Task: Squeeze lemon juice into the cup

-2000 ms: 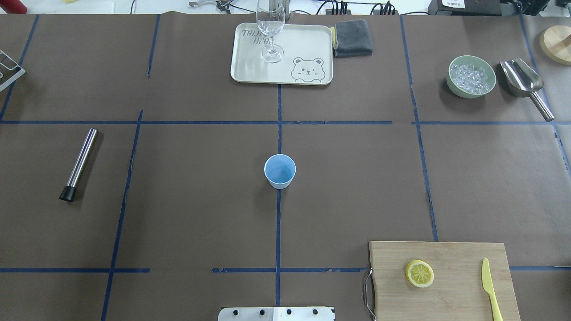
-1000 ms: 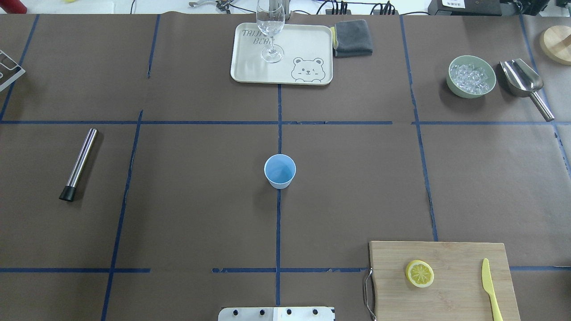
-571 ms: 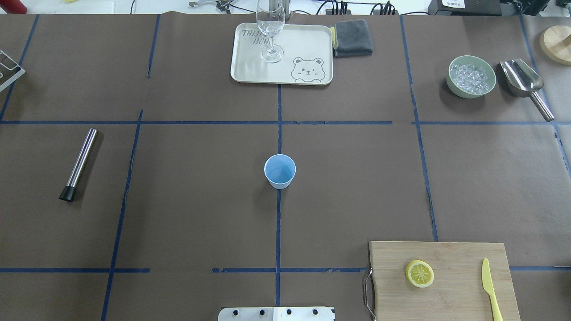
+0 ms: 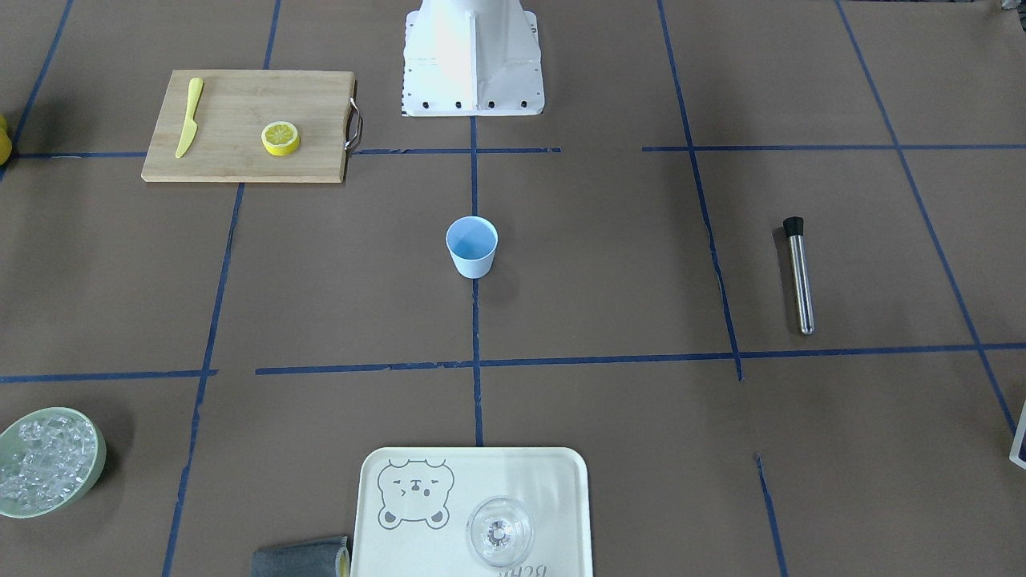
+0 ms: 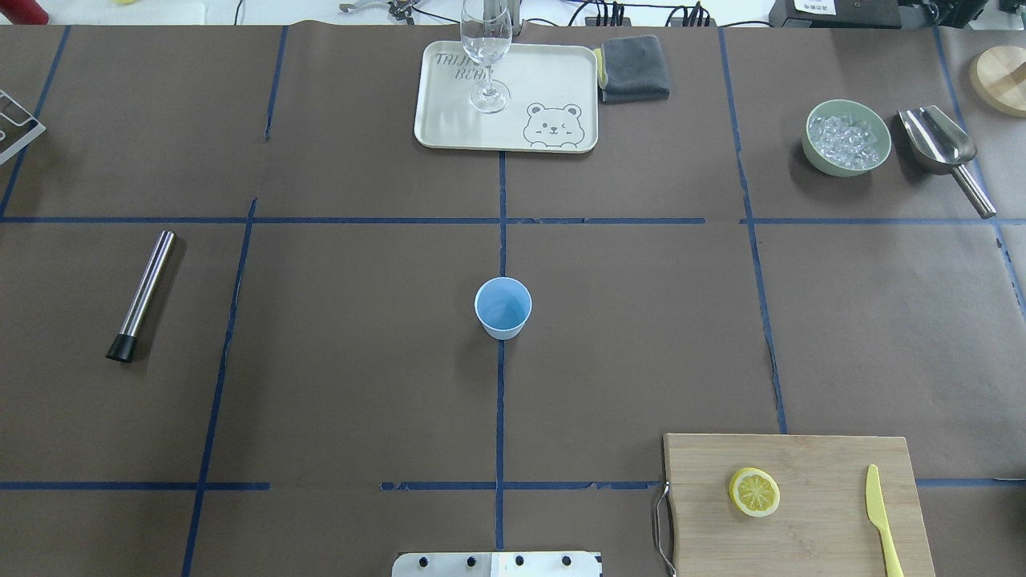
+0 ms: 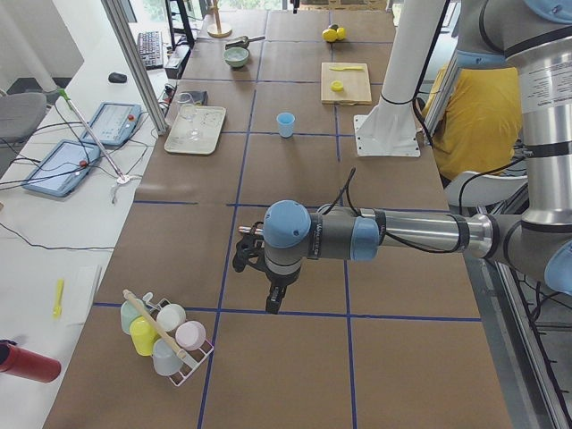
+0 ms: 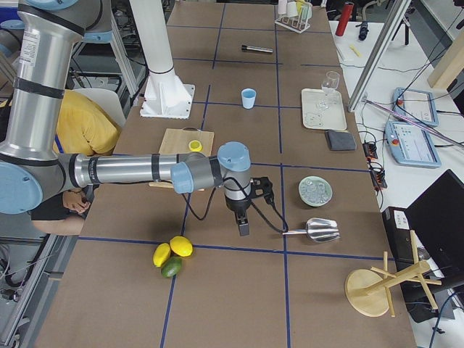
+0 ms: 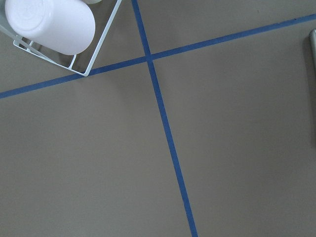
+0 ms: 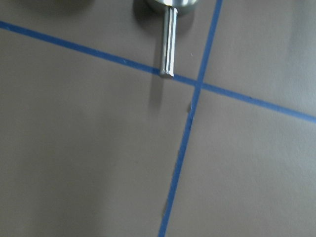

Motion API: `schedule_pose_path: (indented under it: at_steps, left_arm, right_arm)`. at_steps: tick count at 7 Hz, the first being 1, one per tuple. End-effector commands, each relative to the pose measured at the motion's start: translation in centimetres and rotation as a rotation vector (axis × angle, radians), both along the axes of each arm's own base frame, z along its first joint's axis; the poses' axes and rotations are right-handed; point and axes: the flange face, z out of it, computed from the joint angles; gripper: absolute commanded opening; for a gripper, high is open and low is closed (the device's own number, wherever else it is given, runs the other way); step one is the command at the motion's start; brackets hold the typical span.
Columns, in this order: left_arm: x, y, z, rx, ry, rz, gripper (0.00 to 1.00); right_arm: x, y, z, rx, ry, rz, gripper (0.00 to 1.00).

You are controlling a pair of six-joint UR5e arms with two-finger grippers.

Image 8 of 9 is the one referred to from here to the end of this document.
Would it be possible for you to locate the white plastic cup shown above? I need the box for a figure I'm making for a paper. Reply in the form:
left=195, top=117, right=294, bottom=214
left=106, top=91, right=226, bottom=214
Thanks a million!
left=4, top=0, right=95, bottom=55

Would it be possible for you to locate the steel muddler with black tip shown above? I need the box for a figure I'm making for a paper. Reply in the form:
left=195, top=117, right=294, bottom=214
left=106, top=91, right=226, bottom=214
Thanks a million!
left=309, top=29, right=316, bottom=60

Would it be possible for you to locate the white wire cup rack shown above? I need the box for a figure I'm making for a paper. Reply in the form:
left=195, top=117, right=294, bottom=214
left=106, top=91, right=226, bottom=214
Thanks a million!
left=0, top=0, right=121, bottom=77

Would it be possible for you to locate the pale yellow cup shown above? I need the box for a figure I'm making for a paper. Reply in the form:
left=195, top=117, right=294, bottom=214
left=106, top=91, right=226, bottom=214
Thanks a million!
left=83, top=0, right=102, bottom=4

